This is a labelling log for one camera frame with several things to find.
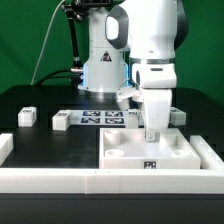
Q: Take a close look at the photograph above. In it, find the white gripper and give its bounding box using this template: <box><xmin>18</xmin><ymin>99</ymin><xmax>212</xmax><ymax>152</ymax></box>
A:
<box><xmin>142</xmin><ymin>89</ymin><xmax>172</xmax><ymax>141</ymax></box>

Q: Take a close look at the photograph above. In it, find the white square tabletop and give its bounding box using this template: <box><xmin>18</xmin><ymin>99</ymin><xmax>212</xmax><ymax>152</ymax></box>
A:
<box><xmin>99</xmin><ymin>128</ymin><xmax>201</xmax><ymax>169</ymax></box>

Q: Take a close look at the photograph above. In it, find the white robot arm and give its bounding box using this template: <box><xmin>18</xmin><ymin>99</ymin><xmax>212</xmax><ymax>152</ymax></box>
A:
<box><xmin>79</xmin><ymin>0</ymin><xmax>188</xmax><ymax>141</ymax></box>

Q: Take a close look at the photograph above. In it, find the white U-shaped obstacle fence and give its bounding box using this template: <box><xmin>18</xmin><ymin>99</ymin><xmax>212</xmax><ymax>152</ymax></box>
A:
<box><xmin>0</xmin><ymin>133</ymin><xmax>224</xmax><ymax>194</ymax></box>

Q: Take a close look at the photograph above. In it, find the printed marker sheet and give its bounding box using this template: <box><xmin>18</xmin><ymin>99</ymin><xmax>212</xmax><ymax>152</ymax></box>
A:
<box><xmin>70</xmin><ymin>110</ymin><xmax>128</xmax><ymax>126</ymax></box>

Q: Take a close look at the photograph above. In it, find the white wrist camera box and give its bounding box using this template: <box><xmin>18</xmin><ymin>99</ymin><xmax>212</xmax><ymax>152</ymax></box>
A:
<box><xmin>116</xmin><ymin>87</ymin><xmax>143</xmax><ymax>111</ymax></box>

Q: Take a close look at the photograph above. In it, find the black cable bundle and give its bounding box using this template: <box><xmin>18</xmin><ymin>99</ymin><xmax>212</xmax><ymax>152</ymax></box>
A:
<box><xmin>34</xmin><ymin>67</ymin><xmax>84</xmax><ymax>87</ymax></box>

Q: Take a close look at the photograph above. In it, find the grey cable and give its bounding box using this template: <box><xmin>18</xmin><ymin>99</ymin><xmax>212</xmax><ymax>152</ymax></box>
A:
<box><xmin>30</xmin><ymin>0</ymin><xmax>66</xmax><ymax>86</ymax></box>

